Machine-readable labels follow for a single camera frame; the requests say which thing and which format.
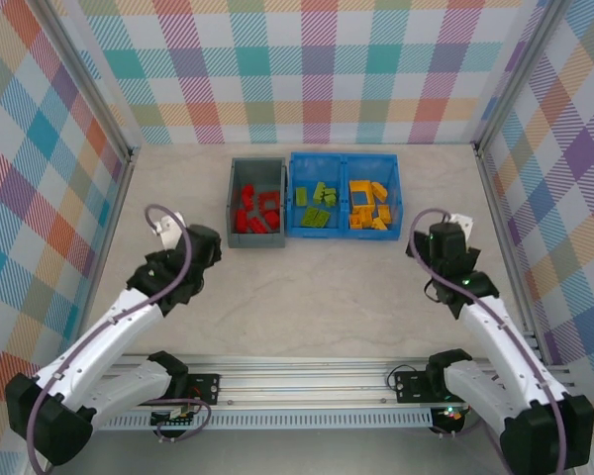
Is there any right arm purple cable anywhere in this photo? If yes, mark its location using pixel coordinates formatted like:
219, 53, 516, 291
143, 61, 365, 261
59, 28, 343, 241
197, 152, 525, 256
406, 207, 568, 475

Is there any white slotted cable tray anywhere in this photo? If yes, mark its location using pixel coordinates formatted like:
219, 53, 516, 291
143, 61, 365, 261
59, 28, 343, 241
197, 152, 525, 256
57, 414, 435, 430

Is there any yellow lego window frame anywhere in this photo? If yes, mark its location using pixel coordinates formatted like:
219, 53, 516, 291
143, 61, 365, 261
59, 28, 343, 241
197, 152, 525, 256
348, 180, 376, 207

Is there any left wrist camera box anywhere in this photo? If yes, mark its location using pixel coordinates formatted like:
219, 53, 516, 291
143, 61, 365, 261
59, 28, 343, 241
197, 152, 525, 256
156, 211, 186, 251

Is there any red lego window frame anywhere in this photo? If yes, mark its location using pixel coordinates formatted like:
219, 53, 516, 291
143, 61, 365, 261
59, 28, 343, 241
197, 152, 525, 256
256, 190, 282, 215

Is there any grey plastic bin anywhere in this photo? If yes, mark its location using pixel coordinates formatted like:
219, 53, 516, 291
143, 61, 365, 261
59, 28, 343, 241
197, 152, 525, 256
225, 156, 289, 248

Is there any small circuit board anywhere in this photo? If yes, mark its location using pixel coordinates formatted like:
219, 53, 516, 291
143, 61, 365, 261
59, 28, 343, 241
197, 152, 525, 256
150, 404, 199, 429

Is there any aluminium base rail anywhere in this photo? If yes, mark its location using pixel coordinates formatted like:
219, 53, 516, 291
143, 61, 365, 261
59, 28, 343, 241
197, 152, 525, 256
34, 351, 581, 412

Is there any blue two-compartment plastic bin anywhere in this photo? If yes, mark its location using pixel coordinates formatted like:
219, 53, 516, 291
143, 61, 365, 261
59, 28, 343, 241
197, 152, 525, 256
286, 150, 404, 239

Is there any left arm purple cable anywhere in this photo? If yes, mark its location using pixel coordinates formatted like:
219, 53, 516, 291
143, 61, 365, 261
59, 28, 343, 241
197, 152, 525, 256
29, 204, 213, 475

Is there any circuit board with lights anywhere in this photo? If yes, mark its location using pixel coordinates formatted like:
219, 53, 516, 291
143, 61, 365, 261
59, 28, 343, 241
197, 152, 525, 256
433, 405, 469, 427

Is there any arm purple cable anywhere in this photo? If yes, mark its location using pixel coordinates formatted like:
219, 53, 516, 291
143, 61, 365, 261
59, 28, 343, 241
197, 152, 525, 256
29, 204, 213, 475
406, 207, 568, 475

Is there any aluminium side rail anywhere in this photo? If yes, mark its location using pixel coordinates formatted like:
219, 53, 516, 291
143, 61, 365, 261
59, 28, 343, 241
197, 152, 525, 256
67, 147, 141, 372
474, 142, 550, 365

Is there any wide green lego brick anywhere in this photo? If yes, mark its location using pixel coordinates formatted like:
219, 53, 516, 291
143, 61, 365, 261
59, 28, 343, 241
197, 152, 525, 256
300, 204, 331, 230

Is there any aluminium upright post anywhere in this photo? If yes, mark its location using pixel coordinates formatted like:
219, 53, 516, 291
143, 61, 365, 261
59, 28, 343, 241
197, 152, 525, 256
474, 0, 571, 154
27, 0, 143, 164

